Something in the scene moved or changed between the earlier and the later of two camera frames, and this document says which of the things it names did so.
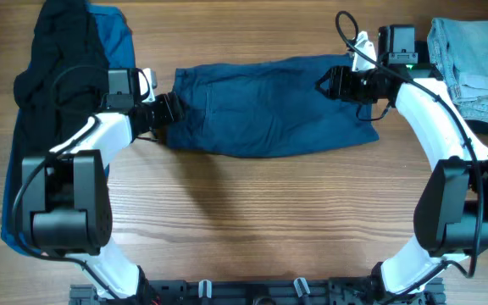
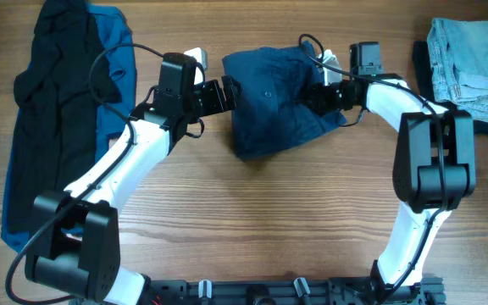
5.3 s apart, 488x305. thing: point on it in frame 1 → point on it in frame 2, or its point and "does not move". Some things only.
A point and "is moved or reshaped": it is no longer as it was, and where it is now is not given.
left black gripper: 162,110 → 230,93
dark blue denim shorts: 265,108 is moved or reshaped
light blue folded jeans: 476,59 does not move
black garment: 66,83 does not move
